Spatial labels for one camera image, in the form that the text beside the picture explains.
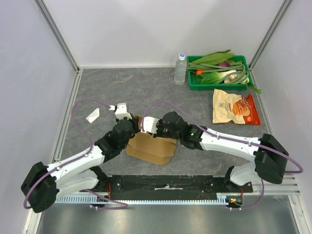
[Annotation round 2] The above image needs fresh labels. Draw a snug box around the brown cardboard paper box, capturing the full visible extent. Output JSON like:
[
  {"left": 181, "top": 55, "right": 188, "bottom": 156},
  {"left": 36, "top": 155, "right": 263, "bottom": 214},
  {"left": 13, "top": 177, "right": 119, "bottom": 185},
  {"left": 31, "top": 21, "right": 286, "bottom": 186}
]
[{"left": 125, "top": 115, "right": 177, "bottom": 166}]

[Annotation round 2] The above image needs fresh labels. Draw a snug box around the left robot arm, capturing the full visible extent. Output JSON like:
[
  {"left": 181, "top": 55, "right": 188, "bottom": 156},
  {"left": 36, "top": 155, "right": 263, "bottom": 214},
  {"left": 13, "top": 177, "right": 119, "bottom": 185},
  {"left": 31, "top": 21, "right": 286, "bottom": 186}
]
[{"left": 20, "top": 117, "right": 139, "bottom": 213}]

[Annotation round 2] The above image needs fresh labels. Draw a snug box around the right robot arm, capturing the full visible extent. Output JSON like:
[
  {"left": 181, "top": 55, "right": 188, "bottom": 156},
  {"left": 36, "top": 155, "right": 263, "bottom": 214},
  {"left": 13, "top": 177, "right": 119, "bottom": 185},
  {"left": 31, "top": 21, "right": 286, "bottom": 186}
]
[{"left": 143, "top": 112, "right": 288, "bottom": 192}]

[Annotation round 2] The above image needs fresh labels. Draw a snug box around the small white paper scrap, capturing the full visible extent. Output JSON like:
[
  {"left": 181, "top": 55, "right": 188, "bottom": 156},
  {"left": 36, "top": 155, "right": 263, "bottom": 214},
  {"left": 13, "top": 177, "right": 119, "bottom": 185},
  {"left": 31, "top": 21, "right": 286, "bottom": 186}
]
[{"left": 86, "top": 108, "right": 100, "bottom": 123}]

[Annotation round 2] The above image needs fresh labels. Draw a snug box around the green plastic tray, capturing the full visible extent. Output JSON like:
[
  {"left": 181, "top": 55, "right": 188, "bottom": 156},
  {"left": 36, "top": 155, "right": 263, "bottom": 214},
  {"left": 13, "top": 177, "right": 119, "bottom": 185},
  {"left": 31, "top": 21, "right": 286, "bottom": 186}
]
[{"left": 187, "top": 55, "right": 254, "bottom": 91}]

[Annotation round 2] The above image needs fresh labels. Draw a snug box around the clear plastic water bottle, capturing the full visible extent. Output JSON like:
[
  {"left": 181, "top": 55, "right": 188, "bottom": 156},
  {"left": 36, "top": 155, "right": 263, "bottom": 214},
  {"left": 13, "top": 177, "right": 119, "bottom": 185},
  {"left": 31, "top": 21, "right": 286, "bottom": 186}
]
[{"left": 174, "top": 54, "right": 187, "bottom": 85}]

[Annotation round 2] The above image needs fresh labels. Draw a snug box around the red beige snack bag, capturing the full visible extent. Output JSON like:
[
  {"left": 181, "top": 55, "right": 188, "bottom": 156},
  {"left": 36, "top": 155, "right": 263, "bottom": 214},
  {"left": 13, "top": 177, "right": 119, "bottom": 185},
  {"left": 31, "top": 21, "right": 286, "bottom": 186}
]
[{"left": 213, "top": 89, "right": 261, "bottom": 125}]

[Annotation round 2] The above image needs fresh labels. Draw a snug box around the orange carrot piece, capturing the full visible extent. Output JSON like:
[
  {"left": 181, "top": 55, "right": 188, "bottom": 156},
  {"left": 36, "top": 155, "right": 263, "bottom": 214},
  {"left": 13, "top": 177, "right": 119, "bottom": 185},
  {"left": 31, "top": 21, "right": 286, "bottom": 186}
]
[{"left": 196, "top": 70, "right": 204, "bottom": 76}]

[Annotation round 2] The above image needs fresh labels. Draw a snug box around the brown mushroom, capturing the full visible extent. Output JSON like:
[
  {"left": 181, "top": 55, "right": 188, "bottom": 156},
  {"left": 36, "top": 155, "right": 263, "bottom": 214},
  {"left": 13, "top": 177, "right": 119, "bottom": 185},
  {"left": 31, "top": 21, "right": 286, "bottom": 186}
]
[{"left": 228, "top": 74, "right": 238, "bottom": 82}]

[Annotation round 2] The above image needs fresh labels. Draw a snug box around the green leafy vegetable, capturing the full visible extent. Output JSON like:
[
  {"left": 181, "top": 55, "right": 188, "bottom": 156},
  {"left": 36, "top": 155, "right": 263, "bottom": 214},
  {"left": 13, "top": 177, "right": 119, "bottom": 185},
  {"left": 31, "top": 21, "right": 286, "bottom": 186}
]
[{"left": 192, "top": 50, "right": 235, "bottom": 65}]

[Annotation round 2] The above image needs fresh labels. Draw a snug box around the purple red onion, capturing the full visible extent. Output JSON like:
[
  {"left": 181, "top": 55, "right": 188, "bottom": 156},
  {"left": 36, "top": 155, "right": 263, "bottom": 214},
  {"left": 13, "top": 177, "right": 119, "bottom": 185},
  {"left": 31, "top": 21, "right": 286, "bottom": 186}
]
[{"left": 218, "top": 61, "right": 230, "bottom": 67}]

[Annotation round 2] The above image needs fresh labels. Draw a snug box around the green long beans bunch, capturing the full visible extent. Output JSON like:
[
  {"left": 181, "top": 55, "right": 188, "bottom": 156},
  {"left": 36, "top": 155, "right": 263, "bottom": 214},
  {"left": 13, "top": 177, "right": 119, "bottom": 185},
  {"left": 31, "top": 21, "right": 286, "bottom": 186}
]
[{"left": 187, "top": 62, "right": 249, "bottom": 84}]

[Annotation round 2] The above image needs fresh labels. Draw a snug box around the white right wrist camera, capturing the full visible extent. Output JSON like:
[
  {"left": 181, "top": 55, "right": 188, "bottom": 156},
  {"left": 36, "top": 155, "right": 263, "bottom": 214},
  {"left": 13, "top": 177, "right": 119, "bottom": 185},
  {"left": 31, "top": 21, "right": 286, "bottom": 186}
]
[{"left": 141, "top": 117, "right": 159, "bottom": 135}]

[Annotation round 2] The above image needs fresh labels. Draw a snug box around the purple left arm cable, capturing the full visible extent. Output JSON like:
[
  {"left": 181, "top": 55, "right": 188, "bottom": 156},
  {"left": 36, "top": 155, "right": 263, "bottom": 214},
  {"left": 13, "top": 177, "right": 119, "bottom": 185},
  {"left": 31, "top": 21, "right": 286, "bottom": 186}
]
[{"left": 23, "top": 98, "right": 113, "bottom": 210}]

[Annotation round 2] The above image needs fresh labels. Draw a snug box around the slotted grey cable duct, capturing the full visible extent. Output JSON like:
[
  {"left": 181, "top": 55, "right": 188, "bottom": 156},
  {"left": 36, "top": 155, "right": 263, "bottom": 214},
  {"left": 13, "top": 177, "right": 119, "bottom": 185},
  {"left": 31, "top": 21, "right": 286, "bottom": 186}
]
[{"left": 55, "top": 193, "right": 243, "bottom": 206}]

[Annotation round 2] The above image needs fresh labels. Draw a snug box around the left aluminium frame post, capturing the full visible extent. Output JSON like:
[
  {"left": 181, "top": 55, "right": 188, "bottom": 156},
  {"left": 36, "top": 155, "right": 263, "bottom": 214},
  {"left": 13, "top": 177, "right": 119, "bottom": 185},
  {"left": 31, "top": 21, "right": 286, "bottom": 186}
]
[{"left": 34, "top": 0, "right": 80, "bottom": 73}]

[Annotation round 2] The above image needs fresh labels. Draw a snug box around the aluminium frame post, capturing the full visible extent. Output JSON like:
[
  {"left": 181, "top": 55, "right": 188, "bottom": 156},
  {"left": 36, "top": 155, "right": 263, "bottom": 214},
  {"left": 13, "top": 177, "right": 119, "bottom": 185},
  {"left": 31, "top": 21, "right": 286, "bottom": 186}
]
[
  {"left": 34, "top": 0, "right": 80, "bottom": 73},
  {"left": 249, "top": 0, "right": 293, "bottom": 70}
]

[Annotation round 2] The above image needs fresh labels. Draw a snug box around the right aluminium frame post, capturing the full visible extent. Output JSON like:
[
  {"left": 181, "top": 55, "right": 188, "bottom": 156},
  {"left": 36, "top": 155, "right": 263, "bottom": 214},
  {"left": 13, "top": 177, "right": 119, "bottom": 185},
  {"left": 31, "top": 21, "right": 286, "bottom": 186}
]
[{"left": 249, "top": 0, "right": 293, "bottom": 70}]

